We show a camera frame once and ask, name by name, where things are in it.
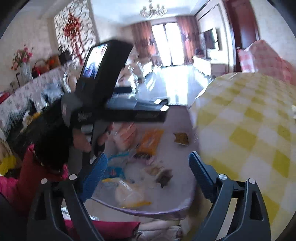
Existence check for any clear plastic storage bin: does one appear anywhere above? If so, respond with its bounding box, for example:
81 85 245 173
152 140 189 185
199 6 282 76
91 120 197 220

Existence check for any yellow checkered tablecloth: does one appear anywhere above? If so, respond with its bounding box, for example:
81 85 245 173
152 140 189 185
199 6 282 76
190 72 295 240

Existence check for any crystal chandelier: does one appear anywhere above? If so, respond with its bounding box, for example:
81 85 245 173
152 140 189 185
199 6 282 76
139 0 168 18

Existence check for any blue white snack packet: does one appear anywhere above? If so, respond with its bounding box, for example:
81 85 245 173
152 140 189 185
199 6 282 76
102 152 130 180

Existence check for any wall television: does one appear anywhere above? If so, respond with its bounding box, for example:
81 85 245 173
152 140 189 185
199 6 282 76
203 28 219 50

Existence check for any green garlic pea packet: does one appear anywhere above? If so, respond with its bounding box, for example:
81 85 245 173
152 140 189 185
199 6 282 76
174 133 189 146

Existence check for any white tv cabinet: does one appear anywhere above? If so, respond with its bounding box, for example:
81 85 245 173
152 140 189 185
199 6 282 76
193 56 226 78

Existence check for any bread loaf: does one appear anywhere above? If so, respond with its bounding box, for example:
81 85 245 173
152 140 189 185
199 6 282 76
113 123 137 152

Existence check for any pink checkered chair cover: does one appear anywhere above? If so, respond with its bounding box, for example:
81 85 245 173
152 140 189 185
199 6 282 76
237 40 295 85

